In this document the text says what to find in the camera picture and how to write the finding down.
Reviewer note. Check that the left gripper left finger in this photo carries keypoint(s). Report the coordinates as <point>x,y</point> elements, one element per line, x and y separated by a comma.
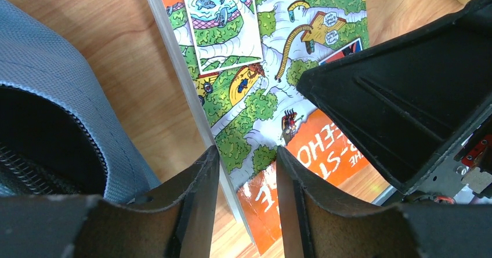
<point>176,219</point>

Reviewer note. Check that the orange treehouse book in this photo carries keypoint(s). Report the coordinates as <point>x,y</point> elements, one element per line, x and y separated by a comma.
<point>239,62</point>

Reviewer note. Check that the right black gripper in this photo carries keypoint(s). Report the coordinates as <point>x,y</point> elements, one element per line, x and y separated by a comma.
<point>418,107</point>

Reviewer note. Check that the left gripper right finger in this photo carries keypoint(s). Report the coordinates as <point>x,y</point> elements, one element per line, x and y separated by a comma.
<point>320,220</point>

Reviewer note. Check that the blue-grey backpack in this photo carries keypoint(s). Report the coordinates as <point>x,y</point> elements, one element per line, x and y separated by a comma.
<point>59,133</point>

